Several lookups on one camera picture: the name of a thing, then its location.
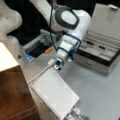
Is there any white cable with adapter block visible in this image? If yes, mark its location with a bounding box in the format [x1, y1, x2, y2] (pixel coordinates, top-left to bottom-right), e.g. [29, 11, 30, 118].
[26, 59, 57, 85]

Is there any brown wooden cabinet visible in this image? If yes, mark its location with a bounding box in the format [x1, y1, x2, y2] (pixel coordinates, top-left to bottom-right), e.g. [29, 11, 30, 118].
[0, 42, 40, 120]

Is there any metal clip at notebook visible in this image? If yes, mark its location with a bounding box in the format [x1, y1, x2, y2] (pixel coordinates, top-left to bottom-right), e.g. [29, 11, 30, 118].
[66, 106, 90, 120]

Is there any grey tray with blue items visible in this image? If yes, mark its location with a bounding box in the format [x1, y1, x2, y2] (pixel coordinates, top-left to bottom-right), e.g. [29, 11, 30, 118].
[22, 29, 62, 62]

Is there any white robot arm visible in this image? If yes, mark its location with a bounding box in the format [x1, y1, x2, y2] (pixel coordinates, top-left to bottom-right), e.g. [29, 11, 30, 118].
[30, 0, 91, 69]

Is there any grey metal drawer box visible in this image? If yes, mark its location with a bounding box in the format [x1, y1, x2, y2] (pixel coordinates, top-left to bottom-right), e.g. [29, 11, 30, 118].
[75, 4, 120, 75]

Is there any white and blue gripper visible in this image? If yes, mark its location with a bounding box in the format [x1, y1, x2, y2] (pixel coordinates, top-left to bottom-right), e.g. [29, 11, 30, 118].
[56, 33, 81, 66]

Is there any small orange object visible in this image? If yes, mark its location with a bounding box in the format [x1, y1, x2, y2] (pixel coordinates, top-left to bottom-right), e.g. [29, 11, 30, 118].
[45, 47, 52, 54]

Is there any white spiral notebook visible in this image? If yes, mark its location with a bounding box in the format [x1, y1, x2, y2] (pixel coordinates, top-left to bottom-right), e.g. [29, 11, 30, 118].
[31, 70, 79, 120]

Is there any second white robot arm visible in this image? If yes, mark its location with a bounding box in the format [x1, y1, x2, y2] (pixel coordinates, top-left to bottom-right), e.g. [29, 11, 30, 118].
[0, 0, 22, 59]

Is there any black marker pen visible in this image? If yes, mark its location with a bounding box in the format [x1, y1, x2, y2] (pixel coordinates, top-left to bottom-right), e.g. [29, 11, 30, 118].
[54, 60, 62, 70]

